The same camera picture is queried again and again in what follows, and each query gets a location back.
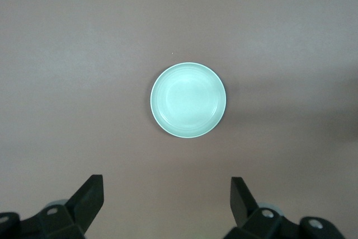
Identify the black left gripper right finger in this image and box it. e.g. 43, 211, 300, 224
225, 176, 343, 239

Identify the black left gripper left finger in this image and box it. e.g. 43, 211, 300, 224
0, 174, 105, 239

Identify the pale green round plate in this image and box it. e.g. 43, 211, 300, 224
149, 62, 228, 139

